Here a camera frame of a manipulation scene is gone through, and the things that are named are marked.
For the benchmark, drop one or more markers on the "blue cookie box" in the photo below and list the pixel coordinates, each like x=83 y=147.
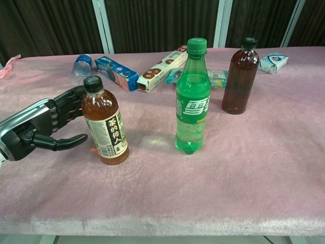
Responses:
x=114 y=71

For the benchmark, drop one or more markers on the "dark pleated curtain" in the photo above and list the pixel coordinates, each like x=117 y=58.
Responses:
x=259 y=17
x=314 y=20
x=162 y=23
x=50 y=25

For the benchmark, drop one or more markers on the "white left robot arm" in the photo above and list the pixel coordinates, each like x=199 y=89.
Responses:
x=2 y=159

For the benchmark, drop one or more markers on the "light blue snack packet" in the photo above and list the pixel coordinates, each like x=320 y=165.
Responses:
x=218 y=77

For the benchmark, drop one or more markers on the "empty clear water bottle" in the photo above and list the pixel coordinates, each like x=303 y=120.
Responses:
x=82 y=67

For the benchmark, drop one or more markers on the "white chocolate biscuit box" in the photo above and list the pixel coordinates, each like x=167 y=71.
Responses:
x=157 y=71

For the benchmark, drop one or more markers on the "green soda bottle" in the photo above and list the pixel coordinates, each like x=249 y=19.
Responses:
x=193 y=106

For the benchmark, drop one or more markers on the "small white blue box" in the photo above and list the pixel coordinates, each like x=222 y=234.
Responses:
x=273 y=62

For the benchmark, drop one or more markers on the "dark brown unlabelled bottle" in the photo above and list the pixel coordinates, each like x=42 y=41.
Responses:
x=240 y=84

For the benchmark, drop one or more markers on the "amber tea bottle white label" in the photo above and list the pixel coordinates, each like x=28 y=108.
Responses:
x=111 y=132

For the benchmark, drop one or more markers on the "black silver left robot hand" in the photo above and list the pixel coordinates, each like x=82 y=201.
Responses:
x=30 y=119

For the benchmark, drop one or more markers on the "pink plush table cloth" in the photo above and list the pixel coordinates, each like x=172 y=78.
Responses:
x=162 y=188

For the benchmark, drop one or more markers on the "white frame post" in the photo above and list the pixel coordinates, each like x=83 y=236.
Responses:
x=102 y=25
x=223 y=23
x=293 y=23

